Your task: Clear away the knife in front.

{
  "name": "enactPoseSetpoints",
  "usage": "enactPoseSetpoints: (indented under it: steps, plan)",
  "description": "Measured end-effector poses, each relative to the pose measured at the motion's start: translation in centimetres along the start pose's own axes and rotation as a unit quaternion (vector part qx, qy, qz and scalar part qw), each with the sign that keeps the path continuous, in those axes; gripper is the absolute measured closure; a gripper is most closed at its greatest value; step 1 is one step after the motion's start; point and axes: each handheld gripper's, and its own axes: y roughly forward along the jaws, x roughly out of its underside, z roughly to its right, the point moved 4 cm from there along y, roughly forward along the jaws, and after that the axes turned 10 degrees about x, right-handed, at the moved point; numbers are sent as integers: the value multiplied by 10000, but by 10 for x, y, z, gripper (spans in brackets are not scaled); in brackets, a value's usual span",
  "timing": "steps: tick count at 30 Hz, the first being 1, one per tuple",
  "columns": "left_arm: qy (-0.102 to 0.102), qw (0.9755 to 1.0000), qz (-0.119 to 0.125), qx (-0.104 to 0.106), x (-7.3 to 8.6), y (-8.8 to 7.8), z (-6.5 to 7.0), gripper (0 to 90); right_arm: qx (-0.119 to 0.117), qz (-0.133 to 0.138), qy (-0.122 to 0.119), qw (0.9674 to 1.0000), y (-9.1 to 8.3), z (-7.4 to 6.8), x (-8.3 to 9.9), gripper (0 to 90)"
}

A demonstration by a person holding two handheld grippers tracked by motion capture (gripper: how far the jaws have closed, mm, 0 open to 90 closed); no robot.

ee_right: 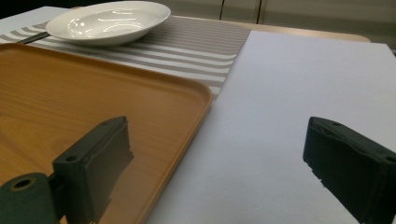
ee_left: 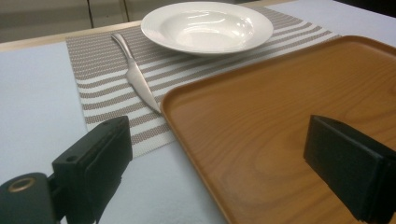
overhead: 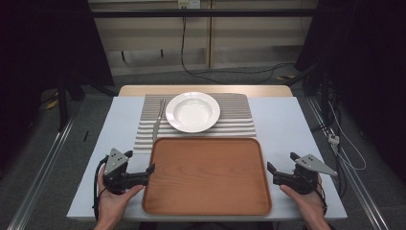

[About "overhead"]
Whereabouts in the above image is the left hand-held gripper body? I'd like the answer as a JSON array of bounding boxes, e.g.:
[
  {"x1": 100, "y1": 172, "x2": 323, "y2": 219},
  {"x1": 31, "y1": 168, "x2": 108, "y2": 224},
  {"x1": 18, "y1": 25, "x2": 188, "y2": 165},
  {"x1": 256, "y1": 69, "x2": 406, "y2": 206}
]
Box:
[{"x1": 102, "y1": 148, "x2": 149, "y2": 196}]

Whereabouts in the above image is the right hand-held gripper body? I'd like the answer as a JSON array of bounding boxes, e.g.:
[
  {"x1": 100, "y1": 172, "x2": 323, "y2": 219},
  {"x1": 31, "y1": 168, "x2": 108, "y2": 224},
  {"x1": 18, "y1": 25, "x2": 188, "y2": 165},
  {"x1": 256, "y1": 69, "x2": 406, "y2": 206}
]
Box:
[{"x1": 272, "y1": 153, "x2": 339, "y2": 196}]

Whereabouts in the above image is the silver fork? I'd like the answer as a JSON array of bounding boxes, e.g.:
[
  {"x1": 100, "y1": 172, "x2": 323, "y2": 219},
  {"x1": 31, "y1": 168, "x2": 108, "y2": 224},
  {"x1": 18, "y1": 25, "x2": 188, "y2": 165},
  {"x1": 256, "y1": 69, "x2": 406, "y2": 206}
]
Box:
[{"x1": 151, "y1": 99, "x2": 167, "y2": 143}]

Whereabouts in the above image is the brown wooden tray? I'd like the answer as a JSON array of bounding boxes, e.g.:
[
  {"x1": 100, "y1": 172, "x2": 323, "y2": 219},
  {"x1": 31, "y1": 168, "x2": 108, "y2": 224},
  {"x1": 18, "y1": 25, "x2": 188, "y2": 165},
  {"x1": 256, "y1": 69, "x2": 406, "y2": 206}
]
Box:
[{"x1": 142, "y1": 137, "x2": 273, "y2": 217}]

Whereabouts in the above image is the white deep plate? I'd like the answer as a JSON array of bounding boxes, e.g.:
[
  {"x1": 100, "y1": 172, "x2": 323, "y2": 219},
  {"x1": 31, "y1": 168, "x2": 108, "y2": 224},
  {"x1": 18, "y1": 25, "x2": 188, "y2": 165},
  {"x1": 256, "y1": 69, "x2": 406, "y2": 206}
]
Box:
[{"x1": 165, "y1": 91, "x2": 221, "y2": 134}]

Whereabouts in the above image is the person's right hand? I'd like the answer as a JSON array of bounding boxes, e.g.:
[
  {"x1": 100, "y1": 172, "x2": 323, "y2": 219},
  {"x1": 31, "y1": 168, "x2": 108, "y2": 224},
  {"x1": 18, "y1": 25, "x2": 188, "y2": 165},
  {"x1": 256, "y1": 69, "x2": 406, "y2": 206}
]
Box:
[{"x1": 279, "y1": 174, "x2": 328, "y2": 226}]

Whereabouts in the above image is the person's left hand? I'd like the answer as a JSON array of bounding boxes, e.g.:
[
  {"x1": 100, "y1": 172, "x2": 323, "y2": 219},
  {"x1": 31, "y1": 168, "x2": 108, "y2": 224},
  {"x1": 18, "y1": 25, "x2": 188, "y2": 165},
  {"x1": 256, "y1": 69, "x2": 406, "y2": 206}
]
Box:
[{"x1": 95, "y1": 166, "x2": 145, "y2": 226}]

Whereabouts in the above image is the grey striped placemat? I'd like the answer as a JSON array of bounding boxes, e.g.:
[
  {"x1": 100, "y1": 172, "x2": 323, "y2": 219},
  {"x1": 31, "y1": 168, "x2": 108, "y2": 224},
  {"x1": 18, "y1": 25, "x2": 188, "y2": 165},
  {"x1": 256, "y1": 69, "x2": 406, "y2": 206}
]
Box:
[{"x1": 133, "y1": 93, "x2": 258, "y2": 155}]

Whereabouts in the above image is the black metal stand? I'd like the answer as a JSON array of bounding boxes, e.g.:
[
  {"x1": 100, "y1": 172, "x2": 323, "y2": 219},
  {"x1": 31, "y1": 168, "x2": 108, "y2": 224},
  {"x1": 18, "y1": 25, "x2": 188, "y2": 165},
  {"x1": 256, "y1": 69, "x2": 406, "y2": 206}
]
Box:
[
  {"x1": 56, "y1": 71, "x2": 70, "y2": 132},
  {"x1": 283, "y1": 60, "x2": 331, "y2": 128}
]

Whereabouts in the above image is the light wooden table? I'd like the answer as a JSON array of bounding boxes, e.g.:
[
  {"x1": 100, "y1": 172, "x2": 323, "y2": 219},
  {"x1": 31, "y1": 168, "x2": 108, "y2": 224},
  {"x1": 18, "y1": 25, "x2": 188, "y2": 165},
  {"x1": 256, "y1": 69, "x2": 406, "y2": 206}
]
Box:
[{"x1": 118, "y1": 84, "x2": 294, "y2": 98}]

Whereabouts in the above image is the black curtain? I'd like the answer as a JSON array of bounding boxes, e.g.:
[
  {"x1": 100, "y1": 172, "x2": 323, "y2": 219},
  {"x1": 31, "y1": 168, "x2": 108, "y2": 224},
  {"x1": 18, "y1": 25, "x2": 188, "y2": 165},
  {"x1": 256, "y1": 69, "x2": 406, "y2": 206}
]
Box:
[
  {"x1": 0, "y1": 0, "x2": 115, "y2": 167},
  {"x1": 295, "y1": 0, "x2": 406, "y2": 185}
]

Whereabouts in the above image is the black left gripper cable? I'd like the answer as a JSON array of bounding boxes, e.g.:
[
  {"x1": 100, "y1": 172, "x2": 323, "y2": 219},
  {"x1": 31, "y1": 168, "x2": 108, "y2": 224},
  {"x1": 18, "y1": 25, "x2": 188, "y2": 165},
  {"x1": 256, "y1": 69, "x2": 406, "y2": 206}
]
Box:
[{"x1": 92, "y1": 155, "x2": 110, "y2": 222}]

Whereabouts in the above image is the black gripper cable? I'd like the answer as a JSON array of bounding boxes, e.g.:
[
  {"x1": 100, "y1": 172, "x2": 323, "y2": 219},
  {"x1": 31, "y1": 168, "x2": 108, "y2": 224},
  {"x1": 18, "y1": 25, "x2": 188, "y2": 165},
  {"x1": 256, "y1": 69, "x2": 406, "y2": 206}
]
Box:
[
  {"x1": 314, "y1": 181, "x2": 328, "y2": 216},
  {"x1": 92, "y1": 155, "x2": 110, "y2": 222}
]

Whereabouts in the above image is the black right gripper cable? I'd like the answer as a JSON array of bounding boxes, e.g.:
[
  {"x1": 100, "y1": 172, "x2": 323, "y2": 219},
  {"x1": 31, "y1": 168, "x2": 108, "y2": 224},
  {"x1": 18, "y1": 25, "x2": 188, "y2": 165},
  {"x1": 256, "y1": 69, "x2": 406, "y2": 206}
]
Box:
[{"x1": 314, "y1": 181, "x2": 328, "y2": 216}]

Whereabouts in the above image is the black cable bundle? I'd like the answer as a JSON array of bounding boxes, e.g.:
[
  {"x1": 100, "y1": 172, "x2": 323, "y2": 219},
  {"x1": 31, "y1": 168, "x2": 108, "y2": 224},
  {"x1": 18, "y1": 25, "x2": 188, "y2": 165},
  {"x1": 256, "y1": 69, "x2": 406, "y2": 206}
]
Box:
[{"x1": 334, "y1": 149, "x2": 350, "y2": 199}]

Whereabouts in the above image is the thin white cable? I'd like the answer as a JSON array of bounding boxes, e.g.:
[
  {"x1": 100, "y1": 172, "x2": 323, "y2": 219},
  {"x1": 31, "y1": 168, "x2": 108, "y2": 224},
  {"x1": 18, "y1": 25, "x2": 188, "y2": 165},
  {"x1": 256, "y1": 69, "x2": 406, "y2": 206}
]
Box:
[{"x1": 327, "y1": 101, "x2": 368, "y2": 172}]

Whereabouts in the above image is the metal floor rail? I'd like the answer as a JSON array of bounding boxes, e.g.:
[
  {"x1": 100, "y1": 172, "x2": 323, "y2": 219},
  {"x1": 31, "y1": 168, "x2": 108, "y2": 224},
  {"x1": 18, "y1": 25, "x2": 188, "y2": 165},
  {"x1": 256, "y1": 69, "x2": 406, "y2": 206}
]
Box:
[
  {"x1": 6, "y1": 117, "x2": 77, "y2": 230},
  {"x1": 305, "y1": 95, "x2": 391, "y2": 230}
]

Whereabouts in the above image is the long black floor cable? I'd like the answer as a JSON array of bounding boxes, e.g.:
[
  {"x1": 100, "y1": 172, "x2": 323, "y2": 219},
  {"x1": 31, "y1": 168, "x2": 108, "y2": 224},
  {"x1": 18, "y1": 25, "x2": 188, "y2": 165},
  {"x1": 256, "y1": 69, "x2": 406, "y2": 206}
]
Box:
[{"x1": 180, "y1": 15, "x2": 296, "y2": 86}]

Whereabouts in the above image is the white wall outlet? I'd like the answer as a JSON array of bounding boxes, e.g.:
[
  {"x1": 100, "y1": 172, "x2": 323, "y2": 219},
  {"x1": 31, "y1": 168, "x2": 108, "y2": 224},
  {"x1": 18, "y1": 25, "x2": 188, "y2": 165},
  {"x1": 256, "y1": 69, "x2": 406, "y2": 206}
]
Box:
[{"x1": 177, "y1": 0, "x2": 202, "y2": 10}]

